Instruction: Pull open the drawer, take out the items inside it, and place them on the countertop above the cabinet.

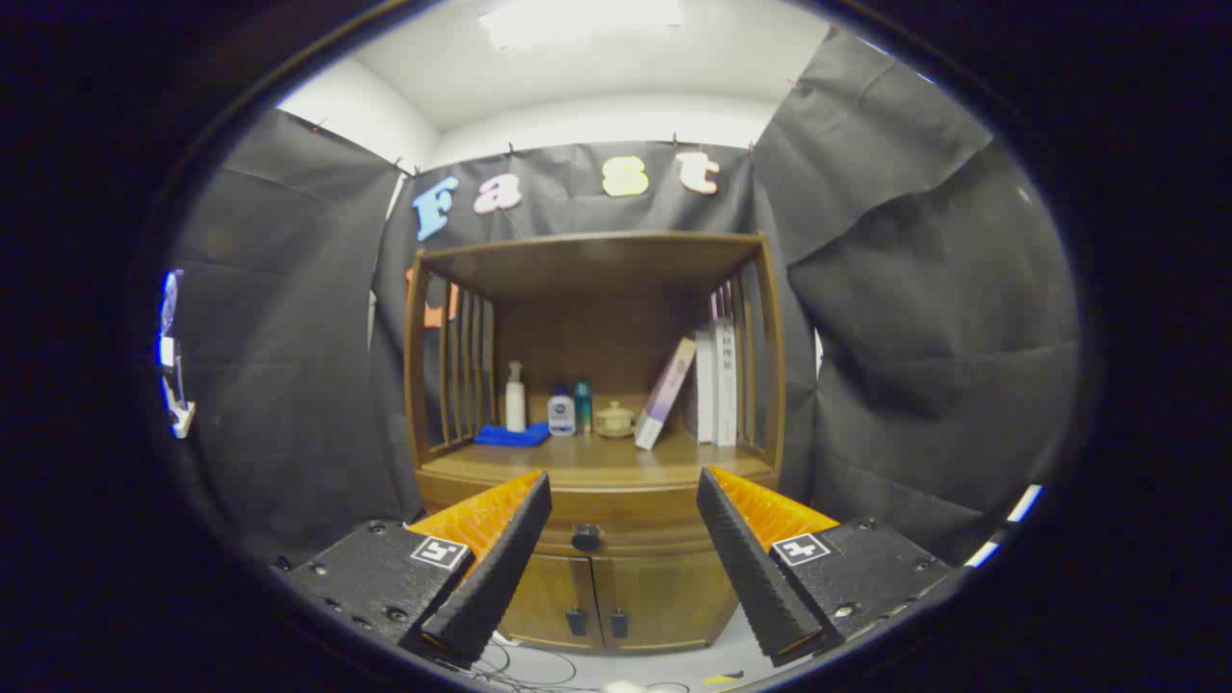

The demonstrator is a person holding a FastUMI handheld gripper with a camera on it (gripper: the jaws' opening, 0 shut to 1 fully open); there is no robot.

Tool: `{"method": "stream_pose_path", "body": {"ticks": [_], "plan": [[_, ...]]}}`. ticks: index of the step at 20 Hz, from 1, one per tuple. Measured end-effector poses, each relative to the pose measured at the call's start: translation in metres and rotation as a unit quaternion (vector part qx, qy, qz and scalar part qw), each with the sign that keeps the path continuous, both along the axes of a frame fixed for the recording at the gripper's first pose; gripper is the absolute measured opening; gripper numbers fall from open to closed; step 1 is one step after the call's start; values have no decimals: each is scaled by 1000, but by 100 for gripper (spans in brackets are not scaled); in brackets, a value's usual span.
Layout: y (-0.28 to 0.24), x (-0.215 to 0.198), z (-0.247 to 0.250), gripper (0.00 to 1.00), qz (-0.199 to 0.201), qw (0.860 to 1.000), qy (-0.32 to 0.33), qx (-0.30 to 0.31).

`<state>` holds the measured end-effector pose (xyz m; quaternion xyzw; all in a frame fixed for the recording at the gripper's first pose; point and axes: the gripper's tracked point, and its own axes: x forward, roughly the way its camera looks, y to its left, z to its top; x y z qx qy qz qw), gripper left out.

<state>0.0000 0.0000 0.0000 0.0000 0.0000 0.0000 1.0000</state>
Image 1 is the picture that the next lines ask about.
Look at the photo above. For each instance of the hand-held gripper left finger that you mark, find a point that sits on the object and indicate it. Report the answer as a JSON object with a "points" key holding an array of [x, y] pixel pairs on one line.
{"points": [[500, 568]]}

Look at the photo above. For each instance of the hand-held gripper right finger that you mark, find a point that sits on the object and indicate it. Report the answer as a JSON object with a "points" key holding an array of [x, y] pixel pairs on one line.
{"points": [[746, 568]]}

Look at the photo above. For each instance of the wooden cabinet door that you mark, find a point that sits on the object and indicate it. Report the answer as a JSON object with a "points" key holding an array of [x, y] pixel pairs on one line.
{"points": [[553, 597], [674, 592]]}

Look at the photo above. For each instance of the wooden countertop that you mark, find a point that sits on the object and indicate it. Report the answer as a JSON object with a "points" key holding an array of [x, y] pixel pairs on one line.
{"points": [[597, 457]]}

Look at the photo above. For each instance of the wooden cabinet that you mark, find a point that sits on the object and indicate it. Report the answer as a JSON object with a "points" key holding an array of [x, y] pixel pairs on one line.
{"points": [[616, 327]]}

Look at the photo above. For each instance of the small yellow floor item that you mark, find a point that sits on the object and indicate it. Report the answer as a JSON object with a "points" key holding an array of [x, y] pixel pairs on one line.
{"points": [[722, 679]]}

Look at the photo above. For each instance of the blue cloth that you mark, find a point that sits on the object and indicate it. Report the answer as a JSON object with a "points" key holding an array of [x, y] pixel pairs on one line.
{"points": [[510, 436]]}

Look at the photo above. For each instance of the white bottle with blue cap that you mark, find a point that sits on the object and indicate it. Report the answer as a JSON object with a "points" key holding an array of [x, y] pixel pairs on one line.
{"points": [[561, 416]]}

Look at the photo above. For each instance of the white pump bottle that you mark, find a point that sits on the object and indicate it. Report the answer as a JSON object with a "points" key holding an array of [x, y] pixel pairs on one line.
{"points": [[516, 404]]}

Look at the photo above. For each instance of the teal bottle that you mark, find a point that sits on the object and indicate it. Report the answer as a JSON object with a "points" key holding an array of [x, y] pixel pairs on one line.
{"points": [[583, 404]]}

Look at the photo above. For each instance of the white book with black lettering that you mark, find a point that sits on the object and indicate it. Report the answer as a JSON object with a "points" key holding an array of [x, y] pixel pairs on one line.
{"points": [[726, 385]]}

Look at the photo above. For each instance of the cream lidded teacup with saucer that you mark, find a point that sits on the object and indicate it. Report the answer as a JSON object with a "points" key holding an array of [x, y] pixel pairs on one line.
{"points": [[614, 421]]}

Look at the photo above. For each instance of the plain white book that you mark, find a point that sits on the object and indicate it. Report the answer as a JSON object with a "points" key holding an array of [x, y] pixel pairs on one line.
{"points": [[704, 385]]}

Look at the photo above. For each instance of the pink purple book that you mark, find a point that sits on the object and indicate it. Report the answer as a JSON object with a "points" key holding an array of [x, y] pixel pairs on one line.
{"points": [[664, 395]]}

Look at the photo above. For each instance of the white and blue equipment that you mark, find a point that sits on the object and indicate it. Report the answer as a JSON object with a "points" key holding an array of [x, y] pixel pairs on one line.
{"points": [[173, 385]]}

